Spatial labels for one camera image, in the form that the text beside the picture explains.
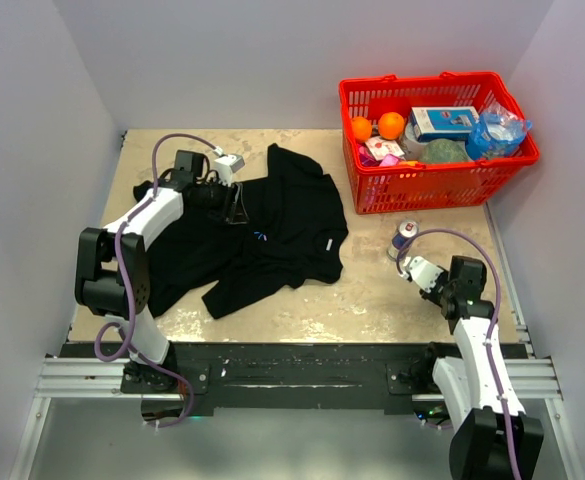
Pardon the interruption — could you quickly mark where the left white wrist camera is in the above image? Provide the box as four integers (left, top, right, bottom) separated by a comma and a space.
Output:
212, 154, 245, 185

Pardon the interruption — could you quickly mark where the left orange fruit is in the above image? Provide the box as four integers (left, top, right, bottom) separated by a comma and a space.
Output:
351, 116, 373, 143

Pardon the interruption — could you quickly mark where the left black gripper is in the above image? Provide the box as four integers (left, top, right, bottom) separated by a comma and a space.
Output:
194, 176, 249, 224

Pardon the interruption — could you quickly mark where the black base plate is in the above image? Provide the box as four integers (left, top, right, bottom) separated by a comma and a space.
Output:
121, 343, 460, 421

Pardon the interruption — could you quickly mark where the red plastic basket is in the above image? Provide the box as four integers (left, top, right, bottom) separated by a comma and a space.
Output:
339, 71, 540, 214

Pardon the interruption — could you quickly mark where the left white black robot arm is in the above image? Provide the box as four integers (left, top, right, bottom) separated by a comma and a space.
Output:
75, 150, 247, 392

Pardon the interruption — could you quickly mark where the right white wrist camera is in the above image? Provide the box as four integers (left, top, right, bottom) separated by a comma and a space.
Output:
396, 256, 446, 293

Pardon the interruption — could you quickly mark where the black t-shirt garment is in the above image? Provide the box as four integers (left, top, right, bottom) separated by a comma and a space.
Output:
148, 144, 348, 319

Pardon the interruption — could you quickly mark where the aluminium rail frame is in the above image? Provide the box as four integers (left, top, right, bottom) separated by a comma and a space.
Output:
9, 199, 585, 480

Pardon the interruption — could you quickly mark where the pink white packet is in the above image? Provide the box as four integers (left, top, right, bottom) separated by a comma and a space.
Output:
364, 136, 405, 161

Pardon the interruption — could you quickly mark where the blue white box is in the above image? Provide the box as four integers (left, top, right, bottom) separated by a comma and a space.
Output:
409, 106, 479, 143

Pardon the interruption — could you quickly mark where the right orange fruit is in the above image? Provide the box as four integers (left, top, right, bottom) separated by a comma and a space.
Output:
377, 112, 406, 140

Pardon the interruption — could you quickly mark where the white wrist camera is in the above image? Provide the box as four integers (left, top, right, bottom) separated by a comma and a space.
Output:
396, 256, 446, 293
212, 154, 245, 185

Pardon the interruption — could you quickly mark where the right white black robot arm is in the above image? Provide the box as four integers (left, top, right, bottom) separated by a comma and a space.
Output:
399, 256, 544, 479

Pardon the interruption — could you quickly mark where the blue plastic bag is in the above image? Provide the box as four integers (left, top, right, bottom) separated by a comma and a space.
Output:
466, 101, 533, 160

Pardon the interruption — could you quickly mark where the energy drink can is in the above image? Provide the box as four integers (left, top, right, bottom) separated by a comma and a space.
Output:
387, 219, 419, 261

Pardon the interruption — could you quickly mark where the orange fruit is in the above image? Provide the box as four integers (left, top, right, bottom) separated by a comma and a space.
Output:
351, 116, 373, 143
377, 112, 406, 140

